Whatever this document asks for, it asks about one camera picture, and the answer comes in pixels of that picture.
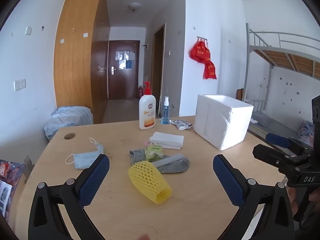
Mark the wooden wardrobe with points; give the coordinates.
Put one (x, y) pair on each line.
(75, 55)

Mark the light blue bedding bundle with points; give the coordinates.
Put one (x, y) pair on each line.
(67, 120)

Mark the red tote bag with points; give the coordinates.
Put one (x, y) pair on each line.
(196, 52)
(208, 55)
(209, 71)

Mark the printed blanket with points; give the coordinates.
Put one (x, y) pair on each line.
(306, 131)

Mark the blue spray bottle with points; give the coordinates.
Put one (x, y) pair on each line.
(165, 115)

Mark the grey sock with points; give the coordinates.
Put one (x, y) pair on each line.
(175, 167)

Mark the white tissue stack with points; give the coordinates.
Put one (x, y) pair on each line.
(167, 140)

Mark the white lotion pump bottle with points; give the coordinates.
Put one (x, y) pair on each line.
(147, 115)

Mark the wooden side door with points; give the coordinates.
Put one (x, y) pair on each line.
(158, 67)

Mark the printed paper stack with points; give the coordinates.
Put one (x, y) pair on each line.
(10, 180)

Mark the silver foil packet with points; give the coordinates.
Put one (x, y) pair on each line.
(181, 124)

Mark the grey metal bunk bed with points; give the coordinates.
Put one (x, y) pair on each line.
(287, 57)

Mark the green wet wipes pack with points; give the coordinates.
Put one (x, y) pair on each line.
(153, 151)

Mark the metal wall hook rack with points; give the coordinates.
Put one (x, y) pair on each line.
(202, 38)

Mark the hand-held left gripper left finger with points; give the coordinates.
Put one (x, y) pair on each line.
(96, 177)

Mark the dark brown entrance door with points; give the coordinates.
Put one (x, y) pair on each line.
(125, 80)

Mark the white wall switch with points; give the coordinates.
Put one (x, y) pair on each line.
(28, 30)

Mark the white wall sockets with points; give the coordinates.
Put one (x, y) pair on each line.
(20, 84)

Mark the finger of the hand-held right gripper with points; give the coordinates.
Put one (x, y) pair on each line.
(278, 140)
(272, 156)

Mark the blue face mask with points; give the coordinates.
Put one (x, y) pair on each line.
(83, 158)

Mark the round ceiling lamp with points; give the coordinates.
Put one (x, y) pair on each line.
(134, 6)

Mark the grey folded blanket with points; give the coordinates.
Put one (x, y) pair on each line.
(262, 118)

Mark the person's right hand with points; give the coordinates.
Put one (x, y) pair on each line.
(295, 202)

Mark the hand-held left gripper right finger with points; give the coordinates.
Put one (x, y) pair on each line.
(228, 180)

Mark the white foam box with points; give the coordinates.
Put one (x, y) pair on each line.
(220, 125)

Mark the cardboard piece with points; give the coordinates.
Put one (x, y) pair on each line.
(29, 167)

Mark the yellow foam net sleeve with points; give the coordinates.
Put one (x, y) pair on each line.
(147, 180)

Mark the grey foam tube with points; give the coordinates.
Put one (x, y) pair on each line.
(170, 159)

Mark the brown wooden board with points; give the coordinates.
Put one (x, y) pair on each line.
(240, 95)

